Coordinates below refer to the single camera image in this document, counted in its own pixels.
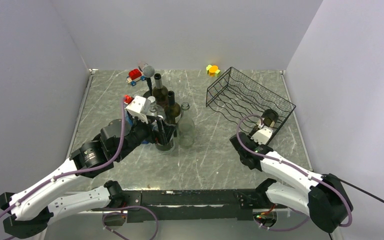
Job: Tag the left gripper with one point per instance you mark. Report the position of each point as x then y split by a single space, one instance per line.
163 135

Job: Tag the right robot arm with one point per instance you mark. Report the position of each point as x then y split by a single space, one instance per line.
321 197

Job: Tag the black base bar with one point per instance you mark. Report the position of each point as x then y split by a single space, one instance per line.
165 205

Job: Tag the yellow green toy block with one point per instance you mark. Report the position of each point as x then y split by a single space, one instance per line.
212 70

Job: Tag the clear round bottle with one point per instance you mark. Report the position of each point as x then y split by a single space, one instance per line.
165 148
155 109

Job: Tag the dark wine bottle black neck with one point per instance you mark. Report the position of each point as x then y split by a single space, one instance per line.
173 110

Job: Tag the clear round bottle front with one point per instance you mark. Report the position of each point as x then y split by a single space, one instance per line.
165 148

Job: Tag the dark wine bottle silver neck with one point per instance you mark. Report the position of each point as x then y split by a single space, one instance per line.
160 92

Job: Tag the clear glass bottle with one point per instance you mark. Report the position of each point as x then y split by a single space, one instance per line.
186 127

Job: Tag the clear round bottle rear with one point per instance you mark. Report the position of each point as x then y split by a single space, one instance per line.
155 109

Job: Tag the black wire wine rack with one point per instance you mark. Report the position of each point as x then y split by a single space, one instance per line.
235 95

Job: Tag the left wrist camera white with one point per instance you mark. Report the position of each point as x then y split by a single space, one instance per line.
139 107

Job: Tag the dark green wine bottle front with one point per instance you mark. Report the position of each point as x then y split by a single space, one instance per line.
268 118

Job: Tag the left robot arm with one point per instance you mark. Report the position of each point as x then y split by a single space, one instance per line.
31 211

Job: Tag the red toy block car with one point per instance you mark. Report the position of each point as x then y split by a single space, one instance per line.
135 76

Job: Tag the glitter microphone on stand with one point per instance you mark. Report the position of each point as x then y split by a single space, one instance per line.
147 70

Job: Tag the blue square glass bottle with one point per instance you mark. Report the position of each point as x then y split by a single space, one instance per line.
128 119

